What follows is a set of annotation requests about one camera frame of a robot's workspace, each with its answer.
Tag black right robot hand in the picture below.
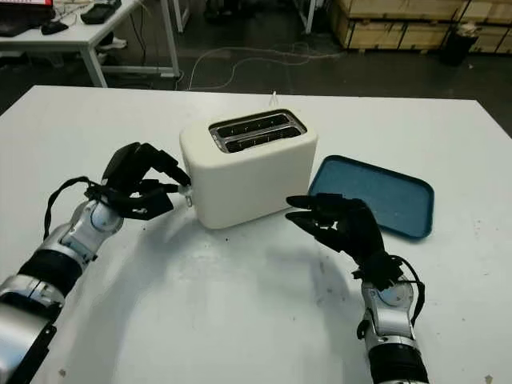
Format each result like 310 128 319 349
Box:
285 192 392 269

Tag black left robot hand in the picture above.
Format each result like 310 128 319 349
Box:
102 141 193 198

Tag blue plastic tray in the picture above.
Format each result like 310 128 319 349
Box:
307 154 436 241

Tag white two-slot toaster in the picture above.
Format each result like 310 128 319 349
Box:
178 107 320 230

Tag white shoe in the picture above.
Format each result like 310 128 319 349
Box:
95 34 130 51

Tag black computer mouse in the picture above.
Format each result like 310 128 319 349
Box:
40 20 70 35

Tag black device on desk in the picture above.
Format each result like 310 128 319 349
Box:
79 0 123 24

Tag stacked wooden crates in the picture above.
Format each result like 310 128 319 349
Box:
329 0 512 54

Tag black trash bin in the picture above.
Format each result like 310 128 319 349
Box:
439 25 479 67

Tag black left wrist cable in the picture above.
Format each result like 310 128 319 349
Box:
42 175 110 242

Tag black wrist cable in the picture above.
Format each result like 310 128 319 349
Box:
42 175 110 242
394 255 427 322

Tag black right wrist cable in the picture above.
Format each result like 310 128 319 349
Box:
394 255 427 322

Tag white metal frame desk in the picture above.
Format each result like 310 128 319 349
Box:
0 0 182 89

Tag white cable on floor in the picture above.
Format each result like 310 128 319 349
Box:
186 39 346 91

